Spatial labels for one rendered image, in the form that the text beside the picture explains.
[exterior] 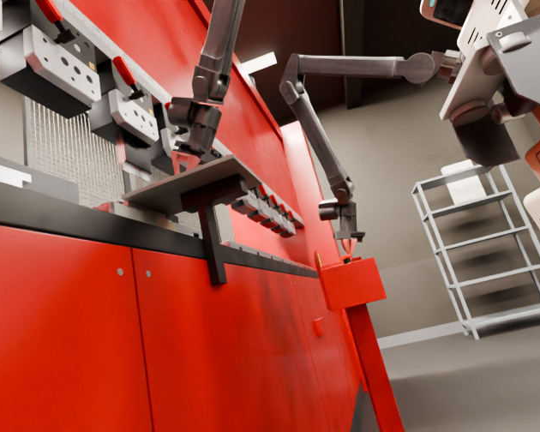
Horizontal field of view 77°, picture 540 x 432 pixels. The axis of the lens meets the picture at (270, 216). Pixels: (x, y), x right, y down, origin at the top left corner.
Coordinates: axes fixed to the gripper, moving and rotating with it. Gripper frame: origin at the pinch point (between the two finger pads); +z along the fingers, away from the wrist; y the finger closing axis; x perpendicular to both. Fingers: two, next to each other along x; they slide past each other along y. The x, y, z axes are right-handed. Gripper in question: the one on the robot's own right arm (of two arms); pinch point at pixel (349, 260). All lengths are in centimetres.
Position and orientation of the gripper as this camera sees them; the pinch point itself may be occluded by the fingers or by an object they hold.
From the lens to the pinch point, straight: 117.7
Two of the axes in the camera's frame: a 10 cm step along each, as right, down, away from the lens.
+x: -1.1, -2.4, -9.6
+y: -9.9, 0.0, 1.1
